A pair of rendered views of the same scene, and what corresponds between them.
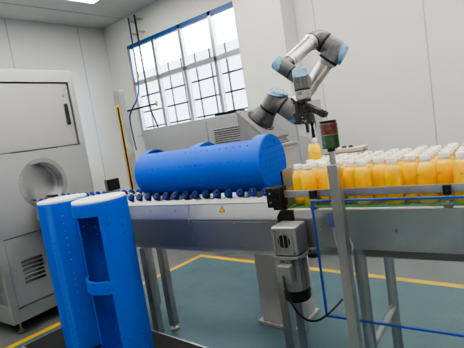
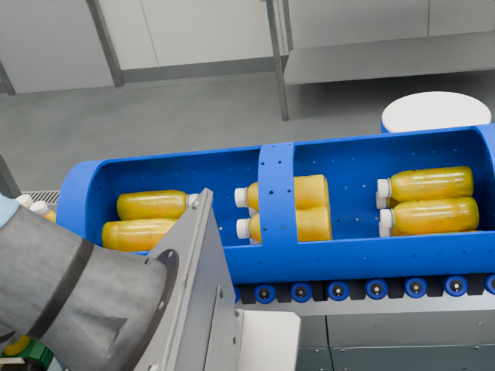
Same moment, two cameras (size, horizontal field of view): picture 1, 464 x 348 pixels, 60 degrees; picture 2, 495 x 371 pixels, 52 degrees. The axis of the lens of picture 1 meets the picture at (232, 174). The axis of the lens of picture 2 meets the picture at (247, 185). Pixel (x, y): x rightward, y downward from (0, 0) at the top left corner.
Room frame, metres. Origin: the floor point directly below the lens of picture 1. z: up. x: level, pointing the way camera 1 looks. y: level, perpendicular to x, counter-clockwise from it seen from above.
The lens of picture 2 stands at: (2.99, -0.25, 1.74)
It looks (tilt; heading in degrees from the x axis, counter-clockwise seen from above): 35 degrees down; 157
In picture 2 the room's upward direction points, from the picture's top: 12 degrees counter-clockwise
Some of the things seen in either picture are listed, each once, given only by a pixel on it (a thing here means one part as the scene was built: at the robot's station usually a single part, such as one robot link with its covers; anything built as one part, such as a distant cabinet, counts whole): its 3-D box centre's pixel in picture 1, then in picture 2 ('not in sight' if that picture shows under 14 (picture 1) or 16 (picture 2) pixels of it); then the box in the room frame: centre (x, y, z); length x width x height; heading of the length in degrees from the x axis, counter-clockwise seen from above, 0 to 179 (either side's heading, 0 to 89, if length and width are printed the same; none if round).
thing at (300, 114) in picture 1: (304, 112); not in sight; (1.99, -0.40, 1.31); 0.09 x 0.08 x 0.12; 54
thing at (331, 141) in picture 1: (330, 141); not in sight; (1.45, -0.37, 1.18); 0.06 x 0.06 x 0.05
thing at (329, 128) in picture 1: (329, 128); not in sight; (1.45, -0.37, 1.23); 0.06 x 0.06 x 0.04
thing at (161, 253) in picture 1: (167, 285); not in sight; (2.63, 0.55, 0.31); 0.06 x 0.06 x 0.63; 54
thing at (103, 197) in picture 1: (98, 198); (434, 115); (2.12, 0.72, 1.03); 0.28 x 0.28 x 0.01
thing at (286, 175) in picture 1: (287, 181); not in sight; (1.97, -0.27, 0.99); 0.10 x 0.02 x 0.12; 144
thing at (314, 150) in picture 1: (315, 157); not in sight; (1.98, -0.42, 1.08); 0.07 x 0.07 x 0.17
